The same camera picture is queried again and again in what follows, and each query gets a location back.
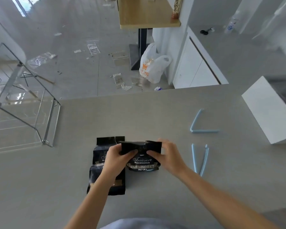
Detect person's right hand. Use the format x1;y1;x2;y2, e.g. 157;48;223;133
146;138;188;178

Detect person's left hand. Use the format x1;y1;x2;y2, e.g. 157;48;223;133
101;143;139;177

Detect black coffee bag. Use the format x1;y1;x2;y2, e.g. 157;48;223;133
87;136;126;196
119;140;162;173

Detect person's right forearm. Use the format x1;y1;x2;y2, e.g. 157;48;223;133
177;167;281;229

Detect person's left forearm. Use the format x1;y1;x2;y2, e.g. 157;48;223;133
63;171;116;229

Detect light blue bag clip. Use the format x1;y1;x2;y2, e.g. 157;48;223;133
191;144;210;177
190;108;220;134

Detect person's light blue shirt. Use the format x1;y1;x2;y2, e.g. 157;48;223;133
102;218;175;229

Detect white plastic shopping bag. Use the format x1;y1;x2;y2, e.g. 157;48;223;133
139;43;172;84

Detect white cabinet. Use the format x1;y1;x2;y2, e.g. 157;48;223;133
173;27;229;89

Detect black table leg base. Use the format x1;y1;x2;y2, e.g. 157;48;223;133
129;28;150;71

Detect clear plastic wrappers on floor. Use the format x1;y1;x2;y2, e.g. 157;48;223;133
27;32;144;91

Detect glass stair railing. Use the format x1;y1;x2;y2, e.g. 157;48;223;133
0;12;61;154

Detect white box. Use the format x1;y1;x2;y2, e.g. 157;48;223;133
241;76;286;145

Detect wooden table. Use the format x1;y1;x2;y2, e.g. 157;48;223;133
117;0;181;29

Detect tall printed box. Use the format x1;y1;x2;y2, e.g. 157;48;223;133
172;0;183;20

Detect clear plastic bottle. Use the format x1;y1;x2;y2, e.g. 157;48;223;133
225;10;241;34

